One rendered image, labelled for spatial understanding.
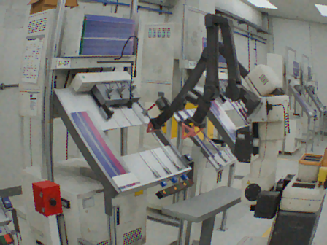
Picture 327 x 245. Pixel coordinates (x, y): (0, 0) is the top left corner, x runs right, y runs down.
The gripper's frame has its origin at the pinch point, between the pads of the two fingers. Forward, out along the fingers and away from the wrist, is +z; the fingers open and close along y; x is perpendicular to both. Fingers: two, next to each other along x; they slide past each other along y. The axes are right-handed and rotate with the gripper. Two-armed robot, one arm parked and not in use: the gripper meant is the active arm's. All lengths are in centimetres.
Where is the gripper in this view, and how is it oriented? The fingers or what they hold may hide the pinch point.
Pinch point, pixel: (148, 130)
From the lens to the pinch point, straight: 259.9
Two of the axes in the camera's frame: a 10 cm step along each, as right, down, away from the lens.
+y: -5.3, 0.8, -8.4
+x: 5.3, 8.1, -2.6
